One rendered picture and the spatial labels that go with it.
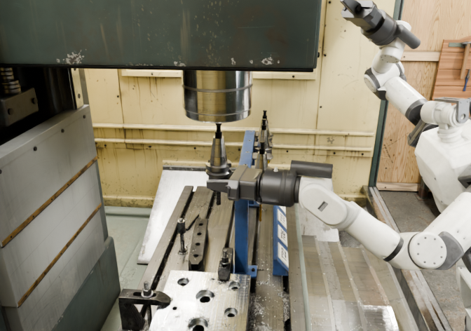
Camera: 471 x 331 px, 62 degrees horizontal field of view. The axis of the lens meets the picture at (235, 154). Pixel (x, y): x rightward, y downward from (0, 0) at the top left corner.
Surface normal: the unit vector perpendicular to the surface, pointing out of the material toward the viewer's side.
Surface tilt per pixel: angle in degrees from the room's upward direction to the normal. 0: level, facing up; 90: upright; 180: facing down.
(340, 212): 81
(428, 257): 55
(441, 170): 83
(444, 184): 102
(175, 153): 90
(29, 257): 90
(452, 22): 90
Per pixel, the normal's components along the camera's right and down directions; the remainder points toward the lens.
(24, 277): 0.99, 0.04
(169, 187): -0.04, -0.69
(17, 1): -0.09, 0.38
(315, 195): -0.27, 0.21
